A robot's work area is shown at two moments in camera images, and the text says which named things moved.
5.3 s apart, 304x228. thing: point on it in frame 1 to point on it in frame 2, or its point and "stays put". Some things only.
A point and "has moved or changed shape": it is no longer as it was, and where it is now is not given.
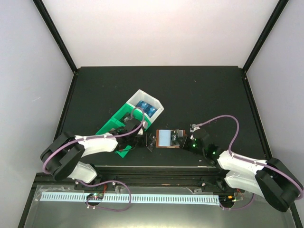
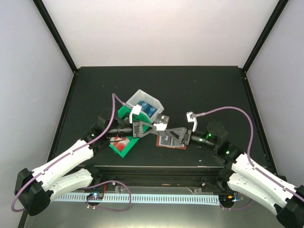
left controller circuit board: [95, 196] stays put
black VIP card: [174, 136] has moved or changed shape
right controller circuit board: [227, 198] stays put
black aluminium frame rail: [173, 177] stays put
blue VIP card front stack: [150, 110] stays put
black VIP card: [151, 144] to [161, 122]
